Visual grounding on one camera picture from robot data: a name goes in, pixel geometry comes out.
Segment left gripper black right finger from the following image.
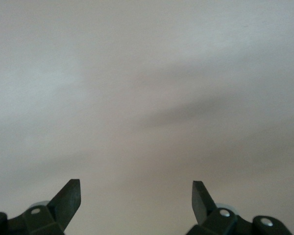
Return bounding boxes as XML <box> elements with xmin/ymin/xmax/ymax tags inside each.
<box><xmin>186</xmin><ymin>180</ymin><xmax>291</xmax><ymax>235</ymax></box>

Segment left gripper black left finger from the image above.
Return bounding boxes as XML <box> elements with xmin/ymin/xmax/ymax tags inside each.
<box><xmin>0</xmin><ymin>179</ymin><xmax>82</xmax><ymax>235</ymax></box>

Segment brown table mat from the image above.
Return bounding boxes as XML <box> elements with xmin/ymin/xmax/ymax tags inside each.
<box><xmin>0</xmin><ymin>0</ymin><xmax>294</xmax><ymax>235</ymax></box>

